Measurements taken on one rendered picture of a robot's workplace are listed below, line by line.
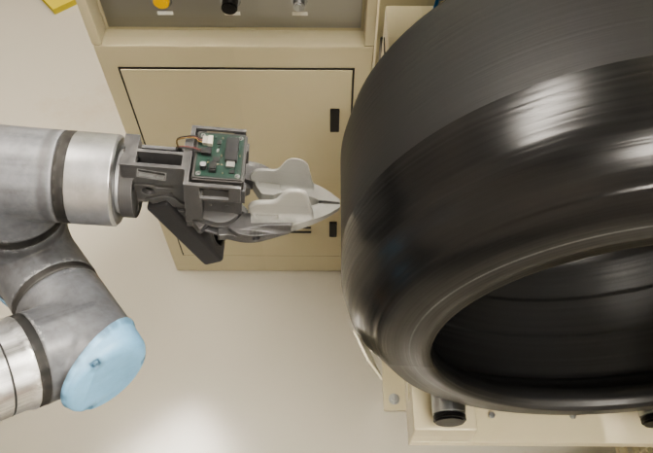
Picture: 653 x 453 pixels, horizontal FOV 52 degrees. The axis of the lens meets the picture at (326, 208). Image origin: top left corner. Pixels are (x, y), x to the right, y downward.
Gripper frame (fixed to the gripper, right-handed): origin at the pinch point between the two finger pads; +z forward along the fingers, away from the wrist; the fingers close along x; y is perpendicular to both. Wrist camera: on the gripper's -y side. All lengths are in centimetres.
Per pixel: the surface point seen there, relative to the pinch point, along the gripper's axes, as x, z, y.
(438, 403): -9.9, 18.8, -29.7
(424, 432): -11.9, 18.2, -35.9
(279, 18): 65, -6, -32
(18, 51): 156, -104, -137
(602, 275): 9, 44, -25
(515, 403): -12.4, 25.8, -21.0
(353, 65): 61, 10, -38
